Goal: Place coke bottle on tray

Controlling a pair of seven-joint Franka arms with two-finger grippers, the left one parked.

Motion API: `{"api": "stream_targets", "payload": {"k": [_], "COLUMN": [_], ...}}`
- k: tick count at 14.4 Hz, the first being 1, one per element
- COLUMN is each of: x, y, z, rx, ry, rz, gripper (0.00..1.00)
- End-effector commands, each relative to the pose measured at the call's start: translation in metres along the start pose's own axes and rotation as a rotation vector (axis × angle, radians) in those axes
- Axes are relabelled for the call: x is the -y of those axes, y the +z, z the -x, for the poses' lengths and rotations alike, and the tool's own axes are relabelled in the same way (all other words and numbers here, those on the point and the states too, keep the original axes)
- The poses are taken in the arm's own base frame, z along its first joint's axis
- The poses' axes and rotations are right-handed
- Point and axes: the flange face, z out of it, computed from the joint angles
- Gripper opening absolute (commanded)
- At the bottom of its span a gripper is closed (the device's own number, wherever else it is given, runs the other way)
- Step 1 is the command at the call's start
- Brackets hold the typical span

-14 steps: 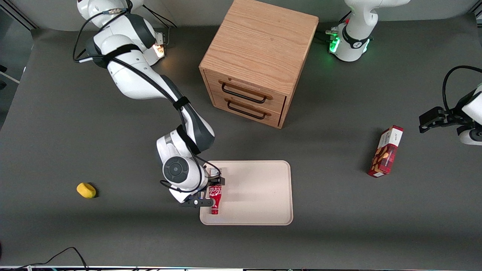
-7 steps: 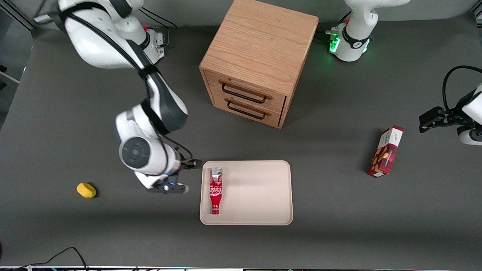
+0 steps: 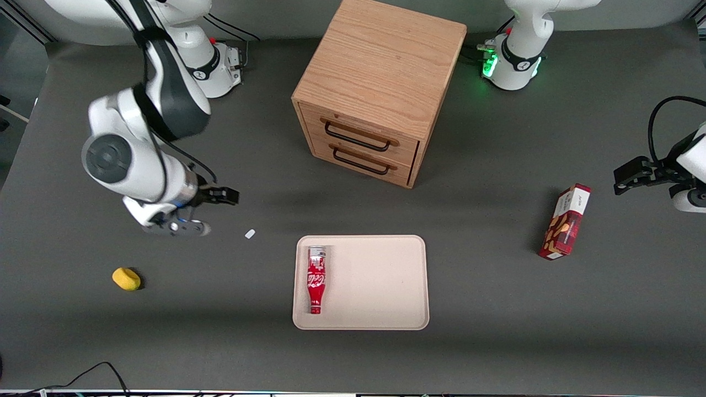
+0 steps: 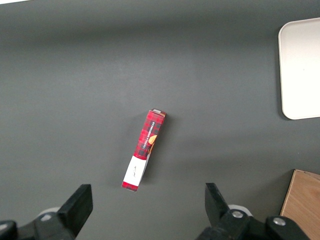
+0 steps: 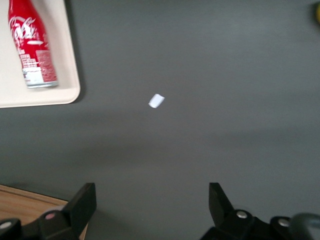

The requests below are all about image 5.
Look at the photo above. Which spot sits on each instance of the red coke bottle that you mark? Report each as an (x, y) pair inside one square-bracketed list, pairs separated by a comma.
[(27, 37)]

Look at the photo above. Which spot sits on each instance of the beige plastic tray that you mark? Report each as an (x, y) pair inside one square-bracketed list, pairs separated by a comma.
[(67, 75)]

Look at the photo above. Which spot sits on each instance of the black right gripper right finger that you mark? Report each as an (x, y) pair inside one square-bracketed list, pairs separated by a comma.
[(227, 222)]

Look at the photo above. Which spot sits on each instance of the small white paper scrap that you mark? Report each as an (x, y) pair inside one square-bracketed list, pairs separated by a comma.
[(156, 101)]

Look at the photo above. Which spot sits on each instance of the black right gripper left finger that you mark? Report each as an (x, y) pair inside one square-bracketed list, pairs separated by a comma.
[(65, 222)]

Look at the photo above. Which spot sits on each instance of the wooden drawer cabinet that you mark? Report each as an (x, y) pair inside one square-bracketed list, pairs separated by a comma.
[(20, 202)]

